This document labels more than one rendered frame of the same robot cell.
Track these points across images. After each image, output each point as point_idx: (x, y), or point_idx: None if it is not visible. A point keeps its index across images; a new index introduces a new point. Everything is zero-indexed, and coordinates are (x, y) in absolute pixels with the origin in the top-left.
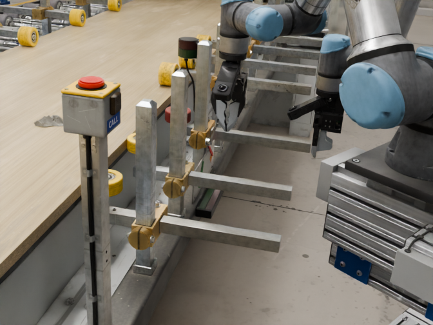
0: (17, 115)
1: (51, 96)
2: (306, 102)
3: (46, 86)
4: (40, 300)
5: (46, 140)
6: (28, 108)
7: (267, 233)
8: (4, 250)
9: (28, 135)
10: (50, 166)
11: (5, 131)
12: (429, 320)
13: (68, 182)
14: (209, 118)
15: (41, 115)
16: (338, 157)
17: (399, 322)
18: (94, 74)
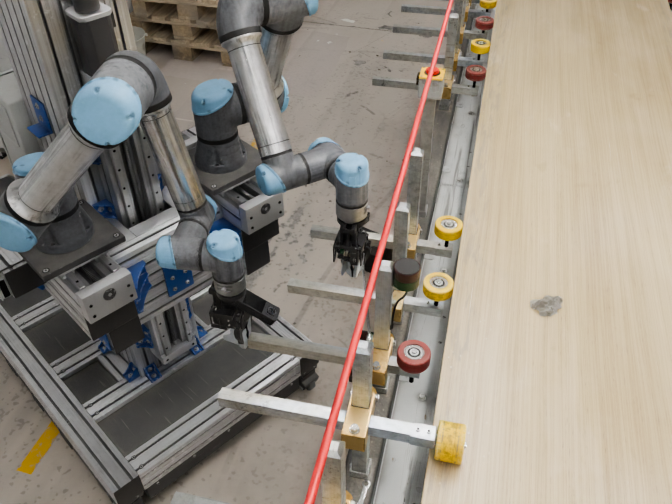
0: (596, 320)
1: (596, 380)
2: (255, 304)
3: (631, 418)
4: None
5: (528, 272)
6: (598, 340)
7: (320, 230)
8: (476, 165)
9: (552, 280)
10: (499, 235)
11: (579, 285)
12: (113, 467)
13: (473, 218)
14: (373, 362)
15: (569, 322)
16: (266, 196)
17: (149, 462)
18: (592, 489)
